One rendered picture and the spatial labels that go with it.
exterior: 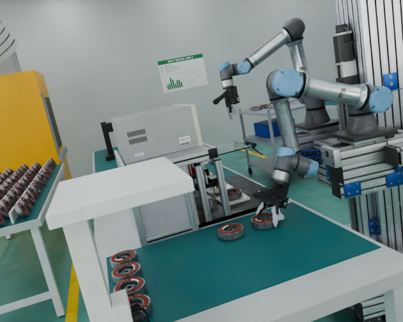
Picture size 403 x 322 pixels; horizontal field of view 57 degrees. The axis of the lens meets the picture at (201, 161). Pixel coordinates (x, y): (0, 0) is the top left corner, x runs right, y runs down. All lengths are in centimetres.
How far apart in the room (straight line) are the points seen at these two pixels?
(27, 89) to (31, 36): 208
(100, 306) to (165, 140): 95
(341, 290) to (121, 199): 72
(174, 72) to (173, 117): 556
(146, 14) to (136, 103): 163
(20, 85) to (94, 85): 207
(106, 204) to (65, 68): 635
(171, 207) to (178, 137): 34
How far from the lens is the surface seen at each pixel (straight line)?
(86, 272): 102
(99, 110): 716
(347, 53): 218
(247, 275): 136
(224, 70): 241
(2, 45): 94
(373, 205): 236
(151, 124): 178
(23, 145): 541
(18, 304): 299
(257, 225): 166
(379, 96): 179
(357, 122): 194
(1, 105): 542
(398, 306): 145
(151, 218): 173
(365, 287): 128
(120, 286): 142
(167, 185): 91
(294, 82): 163
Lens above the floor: 144
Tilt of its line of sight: 12 degrees down
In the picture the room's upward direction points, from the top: 11 degrees counter-clockwise
